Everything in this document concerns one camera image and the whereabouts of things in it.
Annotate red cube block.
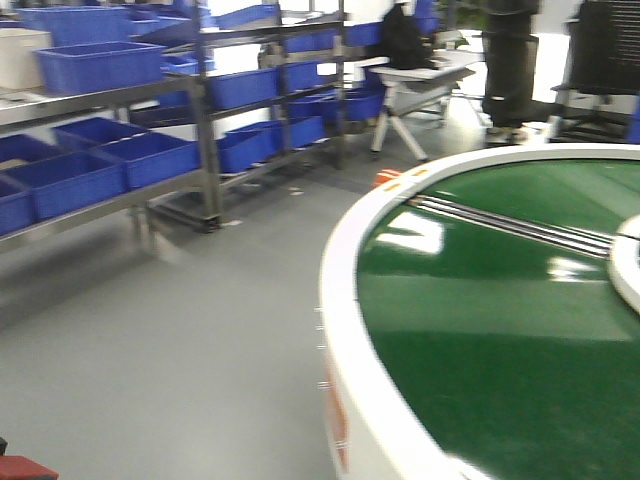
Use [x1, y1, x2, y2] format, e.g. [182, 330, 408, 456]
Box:
[1, 455, 59, 480]

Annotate large blue target bin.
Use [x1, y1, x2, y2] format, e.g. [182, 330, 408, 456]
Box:
[34, 42, 164, 94]

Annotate white office desk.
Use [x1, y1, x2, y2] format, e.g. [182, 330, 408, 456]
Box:
[370, 50, 482, 163]

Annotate white outer conveyor rim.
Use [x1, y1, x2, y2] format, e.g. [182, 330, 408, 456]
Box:
[320, 144, 639, 479]

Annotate steel storage shelving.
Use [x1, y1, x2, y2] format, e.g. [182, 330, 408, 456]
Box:
[1, 1, 346, 254]

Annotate black backpack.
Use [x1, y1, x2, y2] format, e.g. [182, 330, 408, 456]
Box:
[380, 1, 434, 70]

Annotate person in dark clothes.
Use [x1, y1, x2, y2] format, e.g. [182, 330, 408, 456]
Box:
[482, 1, 539, 144]

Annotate black office chair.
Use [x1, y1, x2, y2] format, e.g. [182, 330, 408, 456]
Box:
[550, 1, 639, 143]

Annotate white inner conveyor ring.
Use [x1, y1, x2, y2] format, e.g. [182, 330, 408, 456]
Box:
[606, 214, 640, 317]

